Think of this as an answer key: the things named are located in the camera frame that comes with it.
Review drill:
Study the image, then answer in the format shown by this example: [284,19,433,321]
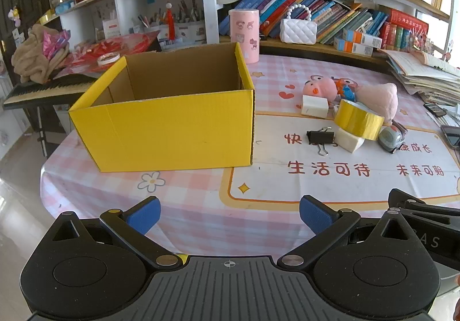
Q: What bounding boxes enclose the white cream block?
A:
[334,128,365,154]

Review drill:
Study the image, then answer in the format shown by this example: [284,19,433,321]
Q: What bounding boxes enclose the white tape roll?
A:
[97,53,121,66]

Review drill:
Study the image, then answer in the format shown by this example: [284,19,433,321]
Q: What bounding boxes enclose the pink duck plush toy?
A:
[302,75,338,102]

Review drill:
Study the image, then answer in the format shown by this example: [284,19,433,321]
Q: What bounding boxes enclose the orange white box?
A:
[342,29,383,49]
[334,38,373,56]

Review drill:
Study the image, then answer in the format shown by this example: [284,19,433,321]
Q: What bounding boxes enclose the orange white box upper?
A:
[342,29,383,49]

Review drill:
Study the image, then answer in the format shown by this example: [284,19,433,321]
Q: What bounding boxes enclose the beige cloth bundle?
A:
[11,24,69,84]

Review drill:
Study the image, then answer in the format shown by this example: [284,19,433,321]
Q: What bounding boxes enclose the orange white box lower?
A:
[334,38,373,56]

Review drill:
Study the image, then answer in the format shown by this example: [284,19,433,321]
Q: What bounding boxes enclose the stack of papers and books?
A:
[380,49,459,105]

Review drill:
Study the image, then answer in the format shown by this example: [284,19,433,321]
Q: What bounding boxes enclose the pink checkered tablecloth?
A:
[41,55,459,256]

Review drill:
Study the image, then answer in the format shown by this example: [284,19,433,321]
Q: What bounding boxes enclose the grey tape measure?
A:
[377,120,408,154]

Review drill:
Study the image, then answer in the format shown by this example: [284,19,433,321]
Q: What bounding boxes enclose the yellow cardboard box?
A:
[69,43,255,172]

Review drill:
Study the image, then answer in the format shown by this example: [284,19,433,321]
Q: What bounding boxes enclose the red white figurine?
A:
[165,3,175,41]

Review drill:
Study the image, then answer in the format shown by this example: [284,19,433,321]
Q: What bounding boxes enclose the white eraser block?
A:
[301,95,329,119]

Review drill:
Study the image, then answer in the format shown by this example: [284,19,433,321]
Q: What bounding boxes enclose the gold tape roll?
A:
[334,99,384,141]

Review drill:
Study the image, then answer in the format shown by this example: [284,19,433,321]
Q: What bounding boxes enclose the red dictionary book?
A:
[388,9,429,34]

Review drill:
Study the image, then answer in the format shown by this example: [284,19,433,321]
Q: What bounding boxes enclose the orange blue small toy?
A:
[334,78,358,101]

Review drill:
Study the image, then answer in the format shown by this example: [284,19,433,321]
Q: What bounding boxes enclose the red paper decorations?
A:
[54,31,161,79]

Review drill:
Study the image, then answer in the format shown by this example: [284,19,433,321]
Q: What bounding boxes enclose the white quilted pearl handbag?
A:
[280,3,317,45]

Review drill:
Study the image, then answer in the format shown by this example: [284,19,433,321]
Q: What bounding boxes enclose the black electronic keyboard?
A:
[2,74,97,110]

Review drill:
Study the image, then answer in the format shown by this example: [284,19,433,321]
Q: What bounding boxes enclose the black binder clip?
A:
[306,126,334,157]

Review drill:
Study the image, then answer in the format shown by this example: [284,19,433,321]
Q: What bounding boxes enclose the pink cylindrical container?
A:
[229,9,260,64]

